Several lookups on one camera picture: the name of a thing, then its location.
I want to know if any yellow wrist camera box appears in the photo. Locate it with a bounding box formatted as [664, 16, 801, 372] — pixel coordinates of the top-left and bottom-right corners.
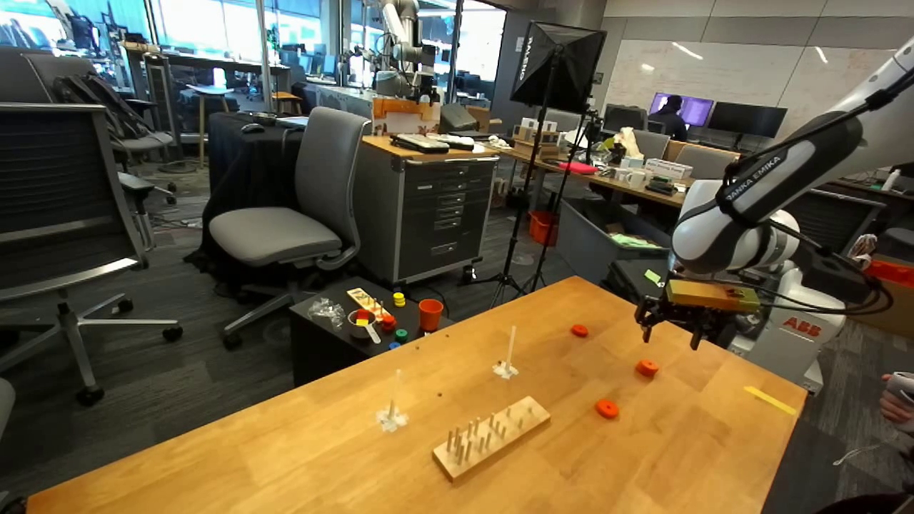
[665, 277, 765, 314]

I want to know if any grey rolling cabinet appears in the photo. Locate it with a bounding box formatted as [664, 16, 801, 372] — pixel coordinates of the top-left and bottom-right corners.
[354, 135, 504, 287]

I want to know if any wooden rack with rods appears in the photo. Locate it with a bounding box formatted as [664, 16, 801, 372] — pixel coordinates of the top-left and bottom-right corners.
[431, 394, 554, 482]

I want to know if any wooden box on cabinet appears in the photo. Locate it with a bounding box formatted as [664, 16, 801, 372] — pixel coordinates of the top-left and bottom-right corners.
[370, 95, 444, 136]

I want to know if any person hand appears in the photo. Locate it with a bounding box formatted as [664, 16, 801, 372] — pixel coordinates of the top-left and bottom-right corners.
[879, 369, 914, 430]

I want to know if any flat black device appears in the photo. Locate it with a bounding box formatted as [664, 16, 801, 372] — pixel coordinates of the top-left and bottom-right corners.
[388, 130, 454, 157]

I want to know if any tall white peg stand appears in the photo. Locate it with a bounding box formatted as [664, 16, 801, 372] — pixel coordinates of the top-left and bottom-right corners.
[489, 323, 524, 382]

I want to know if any black softbox on stand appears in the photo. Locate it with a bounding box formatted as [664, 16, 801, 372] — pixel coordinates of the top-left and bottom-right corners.
[475, 20, 612, 297]

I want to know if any white ABB robot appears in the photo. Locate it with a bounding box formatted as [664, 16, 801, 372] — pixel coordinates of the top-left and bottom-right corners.
[747, 265, 852, 394]

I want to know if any small white peg stand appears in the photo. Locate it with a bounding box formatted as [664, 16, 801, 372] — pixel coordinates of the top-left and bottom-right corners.
[375, 366, 411, 437]

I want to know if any clear plastic bag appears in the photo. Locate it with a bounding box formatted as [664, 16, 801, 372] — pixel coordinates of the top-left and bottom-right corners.
[307, 293, 351, 332]

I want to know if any purple lit monitor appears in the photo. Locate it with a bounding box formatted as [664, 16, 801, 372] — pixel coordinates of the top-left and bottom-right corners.
[649, 87, 721, 130]

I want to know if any orange cup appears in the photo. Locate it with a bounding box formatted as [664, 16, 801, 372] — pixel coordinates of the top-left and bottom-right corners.
[417, 297, 448, 333]

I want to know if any black monitor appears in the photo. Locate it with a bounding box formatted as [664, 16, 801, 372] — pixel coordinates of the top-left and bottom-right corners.
[712, 99, 791, 143]

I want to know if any grey office chair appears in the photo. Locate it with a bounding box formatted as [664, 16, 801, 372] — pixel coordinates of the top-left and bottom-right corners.
[207, 102, 375, 350]

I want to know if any yellow tape strip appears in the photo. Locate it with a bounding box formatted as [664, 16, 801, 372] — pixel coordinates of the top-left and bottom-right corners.
[741, 382, 801, 420]

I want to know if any dark storage crate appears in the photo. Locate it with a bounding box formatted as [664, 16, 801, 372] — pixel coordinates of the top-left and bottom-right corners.
[554, 195, 679, 286]

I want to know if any black mesh office chair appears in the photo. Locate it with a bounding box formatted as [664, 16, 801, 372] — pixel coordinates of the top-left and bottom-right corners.
[0, 97, 187, 409]

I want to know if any dark office chair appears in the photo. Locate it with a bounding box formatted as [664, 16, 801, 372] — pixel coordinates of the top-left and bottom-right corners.
[57, 72, 182, 209]

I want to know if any box of colourful toys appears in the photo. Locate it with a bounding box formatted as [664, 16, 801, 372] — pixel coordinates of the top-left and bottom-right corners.
[290, 277, 452, 386]

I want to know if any red bucket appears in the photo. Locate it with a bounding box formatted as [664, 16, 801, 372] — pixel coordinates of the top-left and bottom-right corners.
[527, 209, 564, 249]

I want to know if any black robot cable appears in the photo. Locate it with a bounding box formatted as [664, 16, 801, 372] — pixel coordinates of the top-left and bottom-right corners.
[752, 217, 898, 319]

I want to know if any cluttered long wooden desk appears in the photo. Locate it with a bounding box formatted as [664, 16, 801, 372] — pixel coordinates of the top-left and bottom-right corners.
[494, 130, 747, 210]

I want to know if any red box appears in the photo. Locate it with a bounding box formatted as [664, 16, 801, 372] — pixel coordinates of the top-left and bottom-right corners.
[861, 253, 914, 292]

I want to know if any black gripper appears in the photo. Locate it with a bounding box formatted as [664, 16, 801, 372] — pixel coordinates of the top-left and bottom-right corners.
[634, 293, 731, 350]

